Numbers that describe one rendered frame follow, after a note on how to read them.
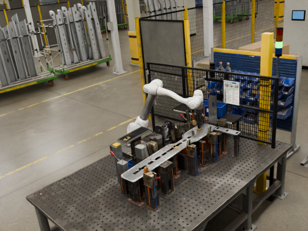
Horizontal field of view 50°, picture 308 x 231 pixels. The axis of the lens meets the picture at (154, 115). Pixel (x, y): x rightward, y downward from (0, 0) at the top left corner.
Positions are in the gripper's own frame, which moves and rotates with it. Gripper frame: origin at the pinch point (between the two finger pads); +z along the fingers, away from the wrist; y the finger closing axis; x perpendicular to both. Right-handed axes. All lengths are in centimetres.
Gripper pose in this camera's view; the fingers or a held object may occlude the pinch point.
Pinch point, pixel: (199, 125)
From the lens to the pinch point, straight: 380.7
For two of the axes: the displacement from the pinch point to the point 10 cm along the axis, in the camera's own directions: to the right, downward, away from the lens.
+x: 6.6, -3.4, 6.7
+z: 0.9, 9.2, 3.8
